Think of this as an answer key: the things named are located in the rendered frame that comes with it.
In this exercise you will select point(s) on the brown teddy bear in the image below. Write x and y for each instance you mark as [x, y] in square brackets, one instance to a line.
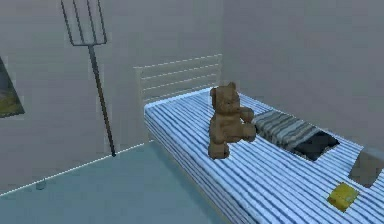
[228, 123]

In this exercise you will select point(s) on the grey striped pillow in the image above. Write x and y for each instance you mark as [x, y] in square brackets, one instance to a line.
[283, 128]

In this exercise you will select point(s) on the blue striped bed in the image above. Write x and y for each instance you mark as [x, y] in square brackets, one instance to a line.
[266, 173]

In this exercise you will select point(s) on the dark floor lamp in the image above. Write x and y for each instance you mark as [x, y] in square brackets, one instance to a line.
[96, 76]

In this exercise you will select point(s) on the yellow box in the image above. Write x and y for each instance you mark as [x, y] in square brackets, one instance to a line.
[342, 196]

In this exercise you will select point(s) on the framed wall picture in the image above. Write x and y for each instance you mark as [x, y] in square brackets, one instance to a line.
[7, 93]

